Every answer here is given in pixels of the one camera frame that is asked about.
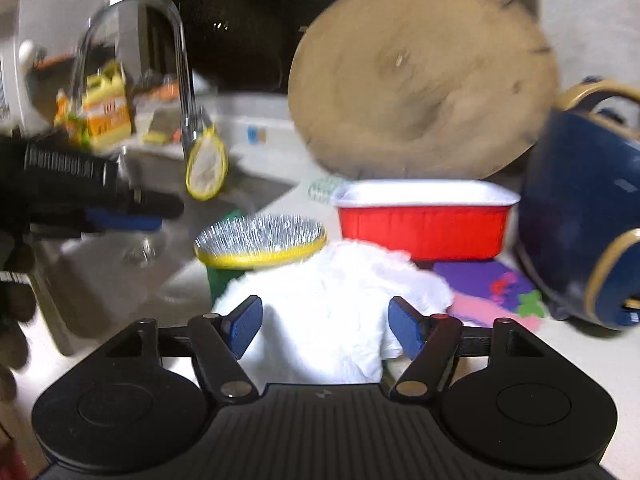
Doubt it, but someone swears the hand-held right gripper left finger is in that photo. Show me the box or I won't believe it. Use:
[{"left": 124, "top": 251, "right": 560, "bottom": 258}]
[{"left": 106, "top": 296, "right": 264, "bottom": 404}]

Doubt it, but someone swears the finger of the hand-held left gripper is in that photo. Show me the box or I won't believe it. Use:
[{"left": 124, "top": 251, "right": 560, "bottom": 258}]
[{"left": 82, "top": 187, "right": 185, "bottom": 234}]

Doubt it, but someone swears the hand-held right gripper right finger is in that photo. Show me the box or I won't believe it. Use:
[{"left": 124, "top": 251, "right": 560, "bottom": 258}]
[{"left": 388, "top": 296, "right": 548, "bottom": 404}]

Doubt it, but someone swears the white paper towel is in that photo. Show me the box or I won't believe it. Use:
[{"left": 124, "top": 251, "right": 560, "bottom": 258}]
[{"left": 212, "top": 240, "right": 456, "bottom": 385}]

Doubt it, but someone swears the person's left hand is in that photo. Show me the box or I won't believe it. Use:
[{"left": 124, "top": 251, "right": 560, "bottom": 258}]
[{"left": 0, "top": 232, "right": 39, "bottom": 401}]

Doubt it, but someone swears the purple and pink sponge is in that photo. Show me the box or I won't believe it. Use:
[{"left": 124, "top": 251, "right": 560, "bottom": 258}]
[{"left": 432, "top": 260, "right": 546, "bottom": 333}]

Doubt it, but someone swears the green cup with foil lid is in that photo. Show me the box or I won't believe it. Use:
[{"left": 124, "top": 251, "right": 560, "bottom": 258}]
[{"left": 194, "top": 213, "right": 328, "bottom": 307}]

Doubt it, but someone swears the small yellow mesh strainer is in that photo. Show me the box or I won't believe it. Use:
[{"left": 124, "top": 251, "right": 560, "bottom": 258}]
[{"left": 185, "top": 126, "right": 230, "bottom": 202}]

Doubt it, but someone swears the red container with white rim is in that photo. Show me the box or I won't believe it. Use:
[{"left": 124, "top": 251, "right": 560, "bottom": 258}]
[{"left": 332, "top": 179, "right": 521, "bottom": 262}]

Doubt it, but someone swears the green striped knitted dishcloth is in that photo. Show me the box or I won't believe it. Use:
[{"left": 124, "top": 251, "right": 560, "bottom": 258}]
[{"left": 307, "top": 176, "right": 351, "bottom": 204}]

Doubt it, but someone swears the chrome curved faucet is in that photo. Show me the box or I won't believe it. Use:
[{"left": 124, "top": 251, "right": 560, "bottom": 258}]
[{"left": 67, "top": 0, "right": 213, "bottom": 161}]

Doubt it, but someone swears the navy blue electric cooker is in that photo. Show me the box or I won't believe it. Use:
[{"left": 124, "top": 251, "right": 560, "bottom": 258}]
[{"left": 515, "top": 76, "right": 640, "bottom": 332}]

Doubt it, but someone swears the dark round pan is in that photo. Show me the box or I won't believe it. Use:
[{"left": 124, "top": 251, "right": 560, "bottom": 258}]
[{"left": 160, "top": 0, "right": 301, "bottom": 94}]

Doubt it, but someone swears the round wooden cutting board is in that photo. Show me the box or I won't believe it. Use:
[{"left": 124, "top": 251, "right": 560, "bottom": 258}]
[{"left": 287, "top": 0, "right": 561, "bottom": 182}]

